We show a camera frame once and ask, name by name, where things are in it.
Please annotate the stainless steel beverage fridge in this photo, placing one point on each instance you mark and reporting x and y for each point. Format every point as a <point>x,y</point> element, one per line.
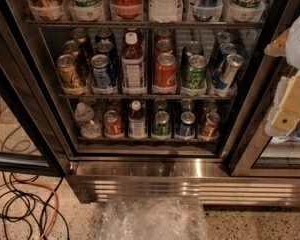
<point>102,168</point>

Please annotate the brown tea bottle bottom shelf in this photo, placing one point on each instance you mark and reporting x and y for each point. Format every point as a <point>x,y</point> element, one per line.
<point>137,121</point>

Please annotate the blue pepsi can middle front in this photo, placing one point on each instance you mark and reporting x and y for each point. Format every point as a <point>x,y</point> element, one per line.
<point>102,71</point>

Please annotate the green can middle shelf front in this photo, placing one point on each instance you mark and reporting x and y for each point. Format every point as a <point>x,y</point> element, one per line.
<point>193,75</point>

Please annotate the red can bottom shelf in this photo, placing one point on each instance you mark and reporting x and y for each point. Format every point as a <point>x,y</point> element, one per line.
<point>112,123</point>

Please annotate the green can shelf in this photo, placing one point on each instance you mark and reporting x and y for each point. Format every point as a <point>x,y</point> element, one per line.
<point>193,75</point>
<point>161,124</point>
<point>190,49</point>

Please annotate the clear water bottle bottom shelf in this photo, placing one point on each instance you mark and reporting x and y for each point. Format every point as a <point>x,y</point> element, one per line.
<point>85,117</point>

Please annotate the gold can middle shelf front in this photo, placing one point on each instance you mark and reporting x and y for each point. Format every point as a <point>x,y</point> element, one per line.
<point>70,72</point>

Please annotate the clear plastic bag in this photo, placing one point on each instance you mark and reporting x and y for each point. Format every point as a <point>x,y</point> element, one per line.
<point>154,218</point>

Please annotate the red coca-cola can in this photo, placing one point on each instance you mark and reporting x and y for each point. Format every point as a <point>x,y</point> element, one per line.
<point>164,46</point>
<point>165,71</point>

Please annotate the clear water bottle shelf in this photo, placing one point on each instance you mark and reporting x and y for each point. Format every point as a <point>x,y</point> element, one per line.
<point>85,117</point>
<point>164,11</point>

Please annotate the white green can top right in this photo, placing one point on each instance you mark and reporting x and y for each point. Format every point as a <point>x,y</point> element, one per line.
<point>244,10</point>

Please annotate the open left glass fridge door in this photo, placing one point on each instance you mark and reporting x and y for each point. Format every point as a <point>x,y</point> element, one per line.
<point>23,148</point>

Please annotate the green can bottom shelf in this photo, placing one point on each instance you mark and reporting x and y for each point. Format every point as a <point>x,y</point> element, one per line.
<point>161,124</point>

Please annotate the red coca-cola can front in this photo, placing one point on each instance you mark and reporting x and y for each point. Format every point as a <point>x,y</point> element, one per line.
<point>165,71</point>

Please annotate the brown iced tea bottle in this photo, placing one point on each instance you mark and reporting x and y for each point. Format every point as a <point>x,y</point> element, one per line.
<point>132,59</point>

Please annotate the blue can bottom shelf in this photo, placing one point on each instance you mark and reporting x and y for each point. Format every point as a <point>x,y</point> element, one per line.
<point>185,126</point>

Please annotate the gold can bottom shelf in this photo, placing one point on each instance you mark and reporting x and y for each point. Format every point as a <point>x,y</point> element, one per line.
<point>210,125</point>

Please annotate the clear water bottle top shelf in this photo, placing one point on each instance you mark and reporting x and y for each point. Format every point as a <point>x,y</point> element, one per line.
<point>164,11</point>

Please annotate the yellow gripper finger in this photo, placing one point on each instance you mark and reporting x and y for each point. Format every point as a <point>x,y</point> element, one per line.
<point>285,111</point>
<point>277,48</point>

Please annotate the right glass fridge door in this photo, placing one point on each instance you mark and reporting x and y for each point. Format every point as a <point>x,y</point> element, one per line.
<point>259,154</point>

